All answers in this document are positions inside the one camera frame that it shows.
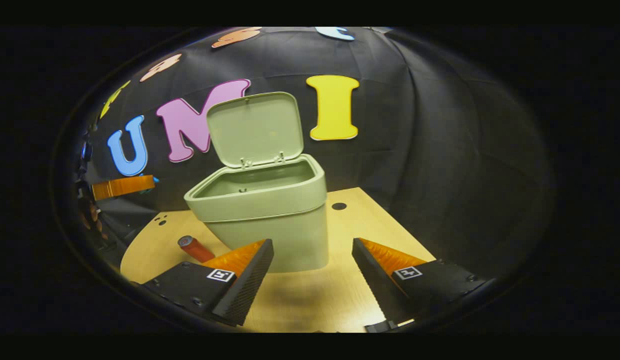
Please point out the orange pop can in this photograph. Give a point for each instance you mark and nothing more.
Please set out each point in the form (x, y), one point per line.
(195, 249)

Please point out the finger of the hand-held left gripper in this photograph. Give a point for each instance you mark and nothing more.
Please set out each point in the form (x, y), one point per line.
(122, 187)

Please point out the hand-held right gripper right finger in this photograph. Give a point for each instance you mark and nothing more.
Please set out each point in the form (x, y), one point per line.
(372, 280)

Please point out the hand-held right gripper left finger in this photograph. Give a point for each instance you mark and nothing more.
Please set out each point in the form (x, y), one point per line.
(250, 285)

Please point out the blue paper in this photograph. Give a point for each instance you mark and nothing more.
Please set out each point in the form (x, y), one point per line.
(153, 180)

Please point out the black backdrop cloth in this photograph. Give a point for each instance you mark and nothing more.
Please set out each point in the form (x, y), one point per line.
(430, 150)

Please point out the wooden desktop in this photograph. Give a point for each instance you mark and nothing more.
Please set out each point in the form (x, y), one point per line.
(310, 300)

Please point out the green desktop garbage bin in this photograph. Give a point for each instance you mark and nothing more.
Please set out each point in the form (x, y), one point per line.
(270, 230)

